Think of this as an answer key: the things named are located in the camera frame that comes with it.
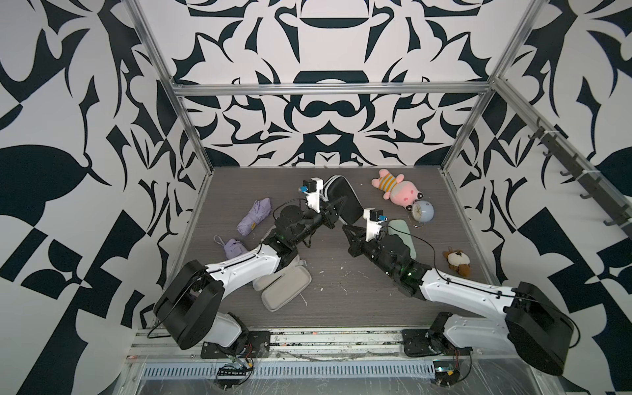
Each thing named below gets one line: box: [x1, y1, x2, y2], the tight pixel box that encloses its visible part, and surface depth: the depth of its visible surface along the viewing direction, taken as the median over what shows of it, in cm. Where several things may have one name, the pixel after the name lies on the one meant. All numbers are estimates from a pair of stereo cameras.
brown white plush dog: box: [442, 246, 472, 278], surface depth 91 cm
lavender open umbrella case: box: [260, 264, 313, 312], surface depth 85 cm
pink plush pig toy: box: [371, 168, 424, 211], surface depth 107 cm
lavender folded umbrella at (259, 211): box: [236, 197, 272, 237], surface depth 98 cm
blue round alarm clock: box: [408, 199, 435, 228], surface depth 99 cm
